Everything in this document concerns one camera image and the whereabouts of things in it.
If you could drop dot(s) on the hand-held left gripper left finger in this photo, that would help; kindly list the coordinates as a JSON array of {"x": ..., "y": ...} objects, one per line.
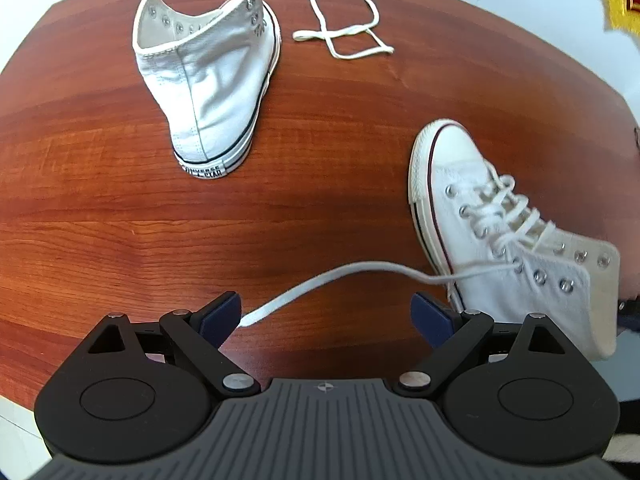
[{"x": 222, "y": 317}]

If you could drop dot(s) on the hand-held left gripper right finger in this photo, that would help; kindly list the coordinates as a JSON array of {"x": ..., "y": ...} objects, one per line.
[{"x": 430, "y": 317}]

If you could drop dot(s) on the white shoelace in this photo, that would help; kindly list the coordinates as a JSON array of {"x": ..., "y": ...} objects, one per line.
[
  {"x": 305, "y": 36},
  {"x": 265, "y": 312}
]

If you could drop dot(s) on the white high-top canvas shoe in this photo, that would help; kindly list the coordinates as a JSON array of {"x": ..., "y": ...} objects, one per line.
[
  {"x": 450, "y": 160},
  {"x": 210, "y": 85}
]

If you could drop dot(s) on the white fuzzy cloth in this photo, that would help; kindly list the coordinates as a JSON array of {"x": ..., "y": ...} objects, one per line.
[{"x": 625, "y": 442}]

